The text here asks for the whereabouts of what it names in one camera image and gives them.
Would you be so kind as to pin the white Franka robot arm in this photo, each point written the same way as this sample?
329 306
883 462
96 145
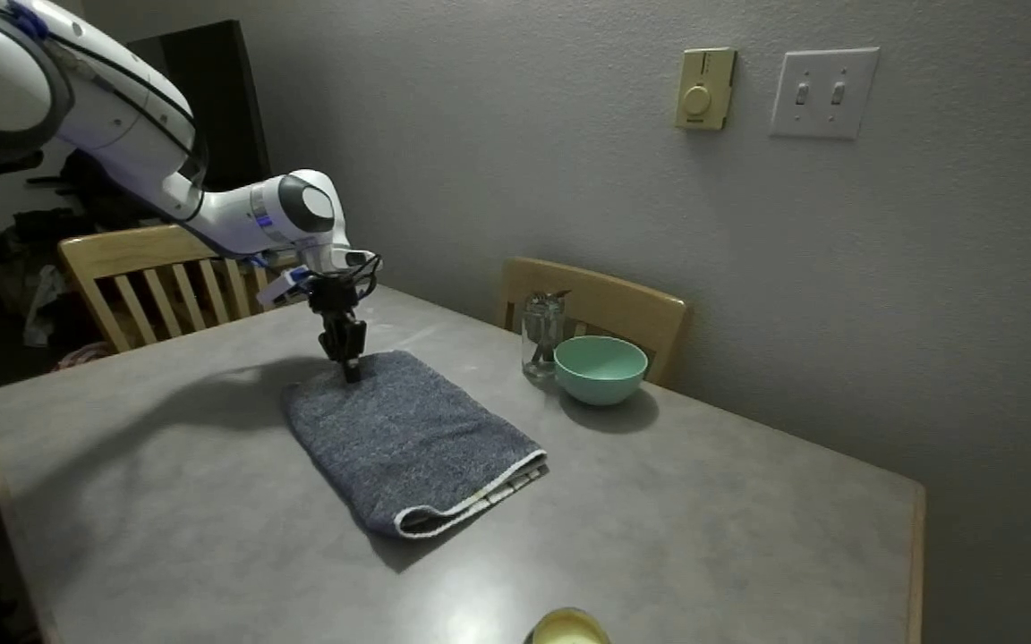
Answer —
124 119

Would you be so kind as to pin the white double light switch plate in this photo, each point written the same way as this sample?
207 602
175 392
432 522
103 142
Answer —
825 95

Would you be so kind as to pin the black monitor screen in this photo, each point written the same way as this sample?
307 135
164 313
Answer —
231 95

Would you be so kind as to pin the beige wall thermostat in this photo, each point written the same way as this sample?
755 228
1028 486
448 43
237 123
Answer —
707 92

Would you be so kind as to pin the wooden chair with slatted back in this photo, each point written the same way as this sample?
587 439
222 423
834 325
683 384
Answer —
135 253

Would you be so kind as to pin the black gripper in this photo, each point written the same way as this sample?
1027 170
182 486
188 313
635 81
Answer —
339 307

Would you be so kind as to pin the clear drinking glass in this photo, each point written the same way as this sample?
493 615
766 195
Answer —
543 325

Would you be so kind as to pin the wooden chair with solid back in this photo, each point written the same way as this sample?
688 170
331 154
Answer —
626 307

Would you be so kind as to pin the glass jar with yellow candle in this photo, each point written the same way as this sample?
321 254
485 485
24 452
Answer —
568 628

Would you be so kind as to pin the teal ceramic bowl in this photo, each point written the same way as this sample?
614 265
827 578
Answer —
599 369

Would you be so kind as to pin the grey towel with white stripes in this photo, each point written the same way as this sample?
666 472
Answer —
410 440

